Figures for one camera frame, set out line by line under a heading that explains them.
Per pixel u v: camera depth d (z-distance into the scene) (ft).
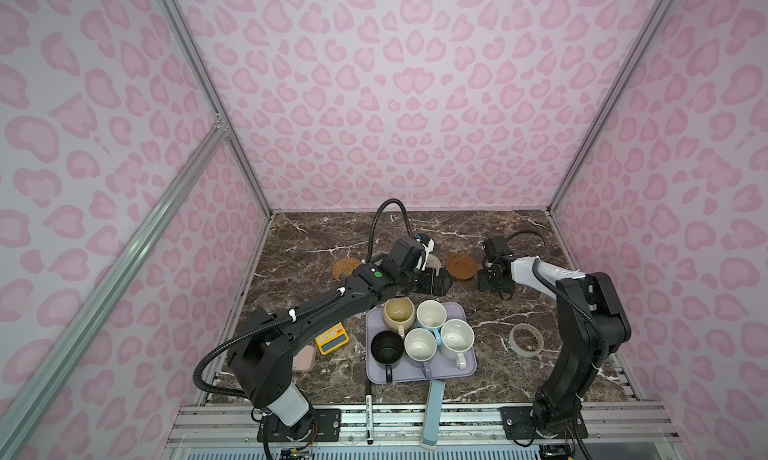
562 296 1.63
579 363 1.76
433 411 2.42
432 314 2.89
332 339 2.82
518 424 2.39
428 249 2.41
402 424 2.46
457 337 2.81
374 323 2.94
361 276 1.91
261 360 1.39
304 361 2.68
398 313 2.98
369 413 2.44
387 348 2.70
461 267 3.39
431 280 2.27
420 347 2.76
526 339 2.88
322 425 2.42
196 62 2.58
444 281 2.27
